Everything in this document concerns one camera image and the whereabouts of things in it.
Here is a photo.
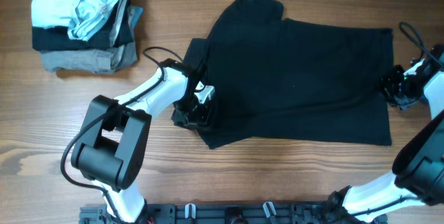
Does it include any black t-shirt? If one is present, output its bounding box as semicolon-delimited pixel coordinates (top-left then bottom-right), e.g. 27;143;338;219
185;0;393;149

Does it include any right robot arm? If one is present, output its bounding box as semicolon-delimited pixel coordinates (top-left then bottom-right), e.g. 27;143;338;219
321;44;443;223

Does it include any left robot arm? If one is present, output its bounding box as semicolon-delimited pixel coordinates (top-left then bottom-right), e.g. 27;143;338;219
63;59;215;223

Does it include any grey folded garment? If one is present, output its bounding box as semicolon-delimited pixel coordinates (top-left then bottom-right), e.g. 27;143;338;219
39;5;144;75

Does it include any light blue folded garment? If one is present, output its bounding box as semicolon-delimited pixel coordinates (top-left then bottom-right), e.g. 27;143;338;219
31;0;119;41

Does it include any black folded garment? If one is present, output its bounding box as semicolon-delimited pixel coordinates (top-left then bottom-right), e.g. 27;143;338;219
32;0;133;51

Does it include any left black cable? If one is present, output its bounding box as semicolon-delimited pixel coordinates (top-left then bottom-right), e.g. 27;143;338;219
60;46;205;224

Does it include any left white rail clip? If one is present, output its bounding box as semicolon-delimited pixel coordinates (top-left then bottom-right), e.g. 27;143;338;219
185;203;196;220

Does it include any white rail clip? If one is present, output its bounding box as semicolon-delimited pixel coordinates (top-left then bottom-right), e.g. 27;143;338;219
185;203;196;220
263;201;277;224

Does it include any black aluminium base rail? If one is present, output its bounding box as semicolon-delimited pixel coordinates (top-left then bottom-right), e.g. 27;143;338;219
78;202;388;224

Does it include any right white rail clip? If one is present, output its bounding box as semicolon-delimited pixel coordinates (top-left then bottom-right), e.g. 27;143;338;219
263;201;277;224

